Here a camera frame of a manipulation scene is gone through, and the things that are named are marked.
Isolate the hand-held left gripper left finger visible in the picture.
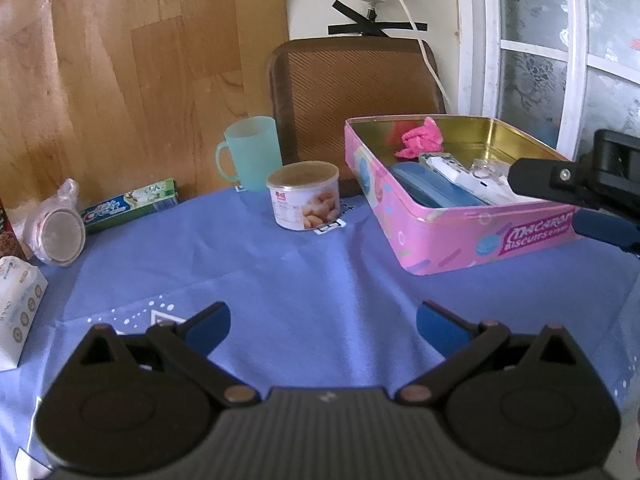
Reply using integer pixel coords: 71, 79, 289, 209
75, 301, 261, 407

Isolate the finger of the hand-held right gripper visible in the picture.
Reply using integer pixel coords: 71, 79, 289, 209
571, 209, 640, 257
507, 156, 603, 209

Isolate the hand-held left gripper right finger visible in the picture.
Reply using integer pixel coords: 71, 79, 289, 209
396, 300, 576, 407

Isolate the white wipes pack blue circle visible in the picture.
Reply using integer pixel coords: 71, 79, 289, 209
430, 157, 531, 206

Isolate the pink biscuit tin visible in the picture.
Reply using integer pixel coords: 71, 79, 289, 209
344, 116, 583, 277

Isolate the blue case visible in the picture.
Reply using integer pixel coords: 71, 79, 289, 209
389, 161, 488, 209

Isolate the pink fluffy cloth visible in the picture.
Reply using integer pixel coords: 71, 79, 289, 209
395, 116, 445, 160

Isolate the blue printed tablecloth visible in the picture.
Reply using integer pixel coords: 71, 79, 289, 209
0, 187, 640, 480

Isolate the toothpaste box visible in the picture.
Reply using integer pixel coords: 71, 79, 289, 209
79, 178, 180, 235

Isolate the round nut can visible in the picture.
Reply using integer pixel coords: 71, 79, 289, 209
266, 161, 341, 231

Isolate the plastic-wrapped paper bowl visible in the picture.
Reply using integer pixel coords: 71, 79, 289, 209
22, 178, 87, 267

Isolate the pale green mug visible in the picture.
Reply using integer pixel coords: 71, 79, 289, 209
215, 116, 284, 192

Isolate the large white tissue pack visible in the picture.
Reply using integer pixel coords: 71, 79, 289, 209
0, 255, 49, 372

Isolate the brown woven chair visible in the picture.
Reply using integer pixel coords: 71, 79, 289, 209
266, 36, 448, 196

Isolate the red snack box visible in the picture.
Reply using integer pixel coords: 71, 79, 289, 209
0, 197, 26, 261

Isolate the black tape cross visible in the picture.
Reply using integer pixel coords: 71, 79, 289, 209
327, 1, 429, 38

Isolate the wooden board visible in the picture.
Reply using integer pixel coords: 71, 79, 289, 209
0, 0, 291, 256

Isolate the white window frame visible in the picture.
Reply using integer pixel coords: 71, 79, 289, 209
452, 0, 640, 161

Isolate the white cable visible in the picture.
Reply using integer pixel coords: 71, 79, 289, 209
380, 0, 451, 113

